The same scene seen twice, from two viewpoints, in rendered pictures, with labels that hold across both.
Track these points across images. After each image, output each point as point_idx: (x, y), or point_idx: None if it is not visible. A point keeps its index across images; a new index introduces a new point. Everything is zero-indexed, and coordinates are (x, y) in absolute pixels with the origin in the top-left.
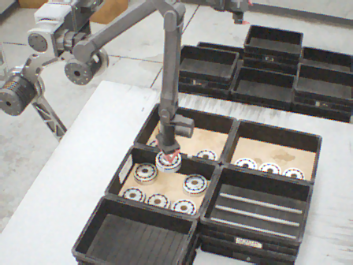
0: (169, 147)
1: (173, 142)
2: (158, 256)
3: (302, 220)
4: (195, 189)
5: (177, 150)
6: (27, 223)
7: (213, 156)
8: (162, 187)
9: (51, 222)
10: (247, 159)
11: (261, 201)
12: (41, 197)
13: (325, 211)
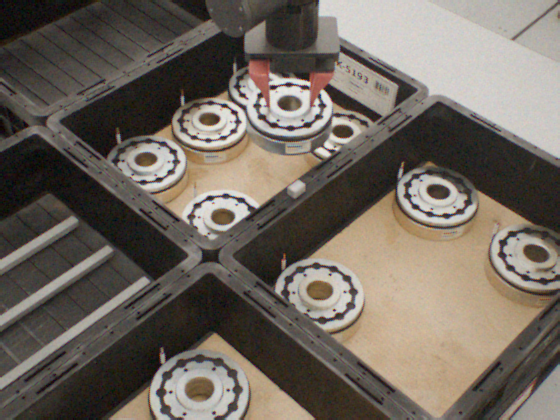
0: (256, 29)
1: (269, 36)
2: (55, 91)
3: None
4: (197, 210)
5: (255, 67)
6: (357, 2)
7: (310, 314)
8: (274, 170)
9: (339, 34)
10: (228, 417)
11: None
12: (428, 33)
13: None
